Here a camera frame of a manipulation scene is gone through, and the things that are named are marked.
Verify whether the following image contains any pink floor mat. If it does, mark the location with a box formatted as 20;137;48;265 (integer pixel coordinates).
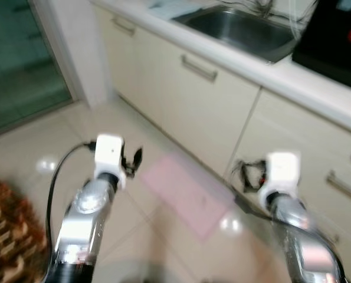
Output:
141;152;235;241

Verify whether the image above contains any cream sink base cabinet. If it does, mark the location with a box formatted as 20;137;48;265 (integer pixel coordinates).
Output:
91;0;351;283

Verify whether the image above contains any black induction cooker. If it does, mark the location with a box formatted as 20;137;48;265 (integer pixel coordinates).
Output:
292;0;351;92

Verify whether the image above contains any green tinted glass door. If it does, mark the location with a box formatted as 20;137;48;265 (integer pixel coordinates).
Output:
0;0;76;133

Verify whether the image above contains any stainless steel sink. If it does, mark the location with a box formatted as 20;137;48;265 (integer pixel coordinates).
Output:
172;5;300;64

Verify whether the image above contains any pale blue cloth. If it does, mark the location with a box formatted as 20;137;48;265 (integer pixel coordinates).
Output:
149;0;193;18

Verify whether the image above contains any chrome sink faucet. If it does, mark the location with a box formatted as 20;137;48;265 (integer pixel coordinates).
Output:
249;0;276;18

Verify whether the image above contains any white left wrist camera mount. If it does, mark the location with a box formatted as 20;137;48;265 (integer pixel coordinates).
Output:
94;134;126;189

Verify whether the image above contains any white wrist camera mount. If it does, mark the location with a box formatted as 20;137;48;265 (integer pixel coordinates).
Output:
259;152;301;204
94;134;126;189

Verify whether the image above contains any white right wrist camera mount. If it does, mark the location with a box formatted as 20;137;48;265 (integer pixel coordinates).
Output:
259;152;301;204

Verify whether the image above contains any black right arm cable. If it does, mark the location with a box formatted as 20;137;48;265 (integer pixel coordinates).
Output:
233;196;348;283

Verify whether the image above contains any silver cabinet bar handle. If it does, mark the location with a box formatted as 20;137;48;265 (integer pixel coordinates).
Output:
181;55;218;82
111;17;136;35
326;171;351;204

